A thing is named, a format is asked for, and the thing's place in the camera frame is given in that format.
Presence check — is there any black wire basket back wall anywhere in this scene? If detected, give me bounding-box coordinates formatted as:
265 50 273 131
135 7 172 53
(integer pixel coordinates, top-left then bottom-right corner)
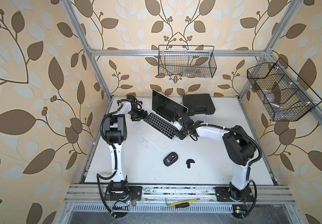
158 44 217 78

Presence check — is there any yellow black screwdriver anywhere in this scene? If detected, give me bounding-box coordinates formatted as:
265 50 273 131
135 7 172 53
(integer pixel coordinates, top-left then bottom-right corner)
162 198 200 210

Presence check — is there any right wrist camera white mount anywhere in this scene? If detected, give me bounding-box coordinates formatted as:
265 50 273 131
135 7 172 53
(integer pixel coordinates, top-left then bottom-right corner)
175 118 188 131

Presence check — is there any aluminium frame post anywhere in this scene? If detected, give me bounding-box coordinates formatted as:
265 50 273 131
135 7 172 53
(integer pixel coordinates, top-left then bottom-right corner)
238 0 303 101

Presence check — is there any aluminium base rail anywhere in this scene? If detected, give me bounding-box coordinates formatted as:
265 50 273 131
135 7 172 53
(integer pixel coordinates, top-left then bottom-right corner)
64 184 295 204

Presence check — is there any black wireless mouse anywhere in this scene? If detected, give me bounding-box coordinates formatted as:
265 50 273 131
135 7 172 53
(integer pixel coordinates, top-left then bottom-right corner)
163 152 179 167

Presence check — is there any silver laptop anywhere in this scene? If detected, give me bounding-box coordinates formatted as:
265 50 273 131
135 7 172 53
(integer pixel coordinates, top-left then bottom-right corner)
134 90 188 150

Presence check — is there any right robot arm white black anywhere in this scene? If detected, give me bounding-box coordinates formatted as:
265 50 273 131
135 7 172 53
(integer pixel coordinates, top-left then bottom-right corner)
172 109 262 202

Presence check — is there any black wire basket right wall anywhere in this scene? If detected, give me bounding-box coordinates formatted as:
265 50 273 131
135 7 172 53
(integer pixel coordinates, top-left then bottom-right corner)
247 58 322 121

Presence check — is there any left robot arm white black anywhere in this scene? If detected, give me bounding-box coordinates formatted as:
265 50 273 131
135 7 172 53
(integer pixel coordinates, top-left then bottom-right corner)
96 95 148 219

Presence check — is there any black wire basket wall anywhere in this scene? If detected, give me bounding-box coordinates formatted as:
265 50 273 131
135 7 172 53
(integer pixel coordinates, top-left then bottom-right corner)
158 44 217 78
247 58 322 121

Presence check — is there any black mouse battery cover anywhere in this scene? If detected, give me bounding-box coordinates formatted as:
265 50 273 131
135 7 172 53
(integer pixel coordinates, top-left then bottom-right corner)
186 159 195 169

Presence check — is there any black plastic tool case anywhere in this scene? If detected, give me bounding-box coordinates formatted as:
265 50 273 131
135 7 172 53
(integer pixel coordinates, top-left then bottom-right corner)
182 93 216 116

